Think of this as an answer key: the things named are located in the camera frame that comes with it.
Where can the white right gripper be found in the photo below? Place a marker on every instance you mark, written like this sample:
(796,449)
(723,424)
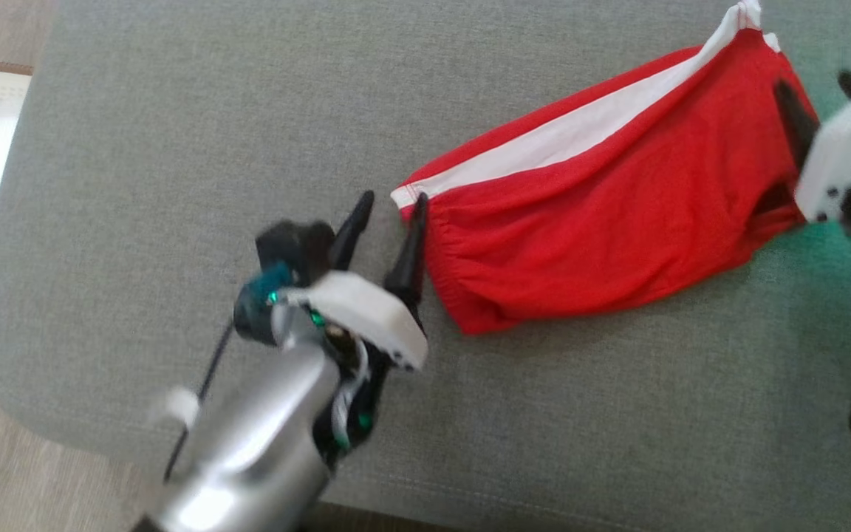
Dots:
(843,151)

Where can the red shorts with white stripe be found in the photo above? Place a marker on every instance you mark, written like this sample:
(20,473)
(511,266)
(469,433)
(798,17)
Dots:
(580,207)

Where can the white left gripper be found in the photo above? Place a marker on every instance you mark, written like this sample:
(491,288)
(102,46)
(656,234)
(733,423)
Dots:
(374,318)

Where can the grey fabric sofa seat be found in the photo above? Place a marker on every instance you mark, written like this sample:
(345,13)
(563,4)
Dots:
(174,148)

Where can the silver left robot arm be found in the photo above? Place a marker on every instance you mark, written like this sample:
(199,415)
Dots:
(263,443)

